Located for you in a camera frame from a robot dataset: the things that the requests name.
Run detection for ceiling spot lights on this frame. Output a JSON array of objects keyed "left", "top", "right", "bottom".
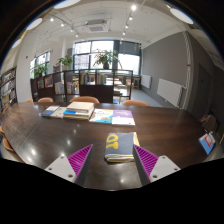
[{"left": 49, "top": 3, "right": 139, "bottom": 38}]

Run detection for tall wall bookshelf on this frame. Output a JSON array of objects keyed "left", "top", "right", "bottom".
[{"left": 0, "top": 66, "right": 18, "bottom": 113}]

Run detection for cream white book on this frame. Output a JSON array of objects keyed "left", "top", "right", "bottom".
[{"left": 49, "top": 106, "right": 68, "bottom": 120}]

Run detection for ceiling air conditioner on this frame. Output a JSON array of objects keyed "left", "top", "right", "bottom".
[{"left": 83, "top": 18, "right": 110, "bottom": 34}]

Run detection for dark blue book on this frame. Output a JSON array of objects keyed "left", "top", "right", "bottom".
[{"left": 40, "top": 105, "right": 61, "bottom": 118}]

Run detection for grey towel with yellow print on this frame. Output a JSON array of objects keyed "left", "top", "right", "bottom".
[{"left": 104, "top": 131, "right": 141, "bottom": 164}]

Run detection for potted plant by window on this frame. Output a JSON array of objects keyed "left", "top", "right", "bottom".
[{"left": 34, "top": 63, "right": 50, "bottom": 78}]

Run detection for white illustrated book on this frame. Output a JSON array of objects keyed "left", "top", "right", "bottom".
[{"left": 88, "top": 108, "right": 115, "bottom": 125}]

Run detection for blue and red booklet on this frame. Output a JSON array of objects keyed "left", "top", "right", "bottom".
[{"left": 198, "top": 131, "right": 217, "bottom": 155}]

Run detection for purple and white book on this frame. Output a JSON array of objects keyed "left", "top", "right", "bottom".
[{"left": 111, "top": 109, "right": 136, "bottom": 127}]

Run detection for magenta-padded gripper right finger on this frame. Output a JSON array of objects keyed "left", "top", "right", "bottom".
[{"left": 132, "top": 144, "right": 182, "bottom": 187}]

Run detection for large white radiator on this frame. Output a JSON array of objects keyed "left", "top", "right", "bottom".
[{"left": 156, "top": 78, "right": 184, "bottom": 108}]

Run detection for small potted plant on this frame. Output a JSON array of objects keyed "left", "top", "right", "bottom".
[{"left": 58, "top": 54, "right": 74, "bottom": 71}]

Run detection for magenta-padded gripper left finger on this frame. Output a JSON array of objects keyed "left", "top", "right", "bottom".
[{"left": 44, "top": 143, "right": 95, "bottom": 187}]

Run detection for dark open shelf unit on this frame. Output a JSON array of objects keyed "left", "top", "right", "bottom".
[{"left": 30, "top": 68, "right": 134, "bottom": 104}]

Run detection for dark grey door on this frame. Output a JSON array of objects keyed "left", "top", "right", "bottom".
[{"left": 196, "top": 64, "right": 213, "bottom": 119}]

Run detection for round flat ceiling lamps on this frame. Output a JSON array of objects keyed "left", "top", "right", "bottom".
[{"left": 11, "top": 0, "right": 195, "bottom": 49}]

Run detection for stack of books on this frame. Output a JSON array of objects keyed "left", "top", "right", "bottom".
[{"left": 62, "top": 101, "right": 95, "bottom": 121}]

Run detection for small white radiator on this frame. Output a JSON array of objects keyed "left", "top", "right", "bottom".
[{"left": 140, "top": 74, "right": 153, "bottom": 90}]

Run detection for large potted plant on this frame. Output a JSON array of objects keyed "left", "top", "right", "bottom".
[{"left": 92, "top": 49, "right": 118, "bottom": 70}]

